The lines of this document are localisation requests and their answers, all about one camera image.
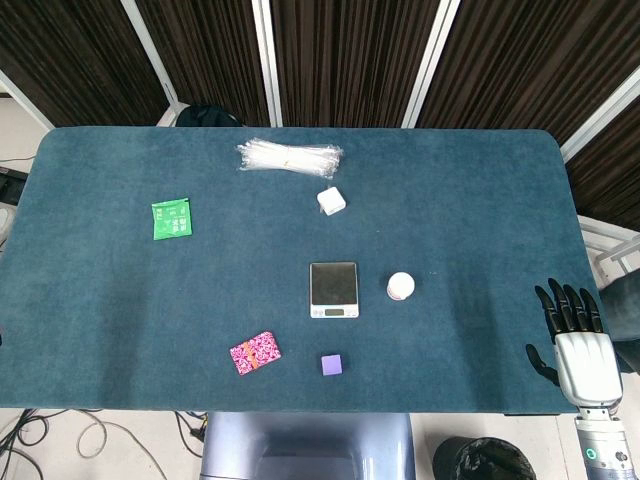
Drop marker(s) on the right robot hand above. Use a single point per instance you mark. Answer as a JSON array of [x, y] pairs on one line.
[[583, 354]]

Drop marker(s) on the white round container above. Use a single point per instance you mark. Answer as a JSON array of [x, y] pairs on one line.
[[400, 286]]

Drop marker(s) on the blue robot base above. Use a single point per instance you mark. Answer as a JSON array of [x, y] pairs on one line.
[[307, 446]]

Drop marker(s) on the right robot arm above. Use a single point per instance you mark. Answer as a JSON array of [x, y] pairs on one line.
[[602, 445]]

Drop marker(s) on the small digital kitchen scale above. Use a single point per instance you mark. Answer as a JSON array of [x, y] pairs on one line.
[[333, 290]]

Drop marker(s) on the teal chair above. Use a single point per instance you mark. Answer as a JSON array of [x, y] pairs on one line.
[[621, 315]]

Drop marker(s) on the white metal rack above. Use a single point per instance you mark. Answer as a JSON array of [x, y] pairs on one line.
[[612, 245]]

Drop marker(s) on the black trash bin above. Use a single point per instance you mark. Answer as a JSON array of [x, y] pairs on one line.
[[482, 459]]

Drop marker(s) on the purple foam cube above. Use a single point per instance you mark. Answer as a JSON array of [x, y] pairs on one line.
[[331, 364]]

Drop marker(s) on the white power adapter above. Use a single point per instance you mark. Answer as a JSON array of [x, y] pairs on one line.
[[331, 201]]

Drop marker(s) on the teal table cloth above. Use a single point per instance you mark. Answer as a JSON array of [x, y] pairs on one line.
[[280, 270]]

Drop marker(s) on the pink patterned card deck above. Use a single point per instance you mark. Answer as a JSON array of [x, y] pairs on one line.
[[255, 352]]

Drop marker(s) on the clear plastic straw bundle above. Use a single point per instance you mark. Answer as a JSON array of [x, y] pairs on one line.
[[290, 159]]

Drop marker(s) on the green foil sachet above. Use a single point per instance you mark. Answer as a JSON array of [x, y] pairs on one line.
[[172, 218]]

